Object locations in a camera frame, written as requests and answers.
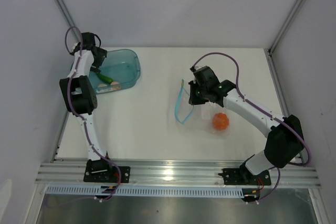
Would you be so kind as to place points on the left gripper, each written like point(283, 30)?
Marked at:
point(102, 55)

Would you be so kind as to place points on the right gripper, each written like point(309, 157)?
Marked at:
point(193, 100)

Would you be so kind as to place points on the green toy pepper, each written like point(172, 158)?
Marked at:
point(104, 78)

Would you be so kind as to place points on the clear zip top bag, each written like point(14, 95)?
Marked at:
point(196, 118)

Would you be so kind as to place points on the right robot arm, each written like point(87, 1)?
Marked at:
point(283, 134)

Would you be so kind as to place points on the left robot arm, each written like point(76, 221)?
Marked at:
point(81, 100)

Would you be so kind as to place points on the white toy egg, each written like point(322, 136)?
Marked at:
point(102, 85)

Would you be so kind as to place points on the teal plastic tub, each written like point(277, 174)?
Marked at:
point(122, 65)

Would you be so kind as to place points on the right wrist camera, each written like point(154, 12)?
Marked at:
point(197, 68)

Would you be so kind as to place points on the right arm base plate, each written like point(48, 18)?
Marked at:
point(237, 176)

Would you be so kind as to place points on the left frame post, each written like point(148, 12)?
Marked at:
point(69, 21)

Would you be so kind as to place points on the frame post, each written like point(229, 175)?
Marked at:
point(69, 21)
point(294, 11)

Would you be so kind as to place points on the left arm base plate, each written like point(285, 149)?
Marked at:
point(100, 171)

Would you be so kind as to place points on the aluminium mounting rail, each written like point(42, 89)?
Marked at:
point(173, 173)

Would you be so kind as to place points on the slotted cable duct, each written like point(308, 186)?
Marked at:
point(145, 191)

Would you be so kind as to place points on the right frame post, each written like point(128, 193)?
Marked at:
point(294, 11)

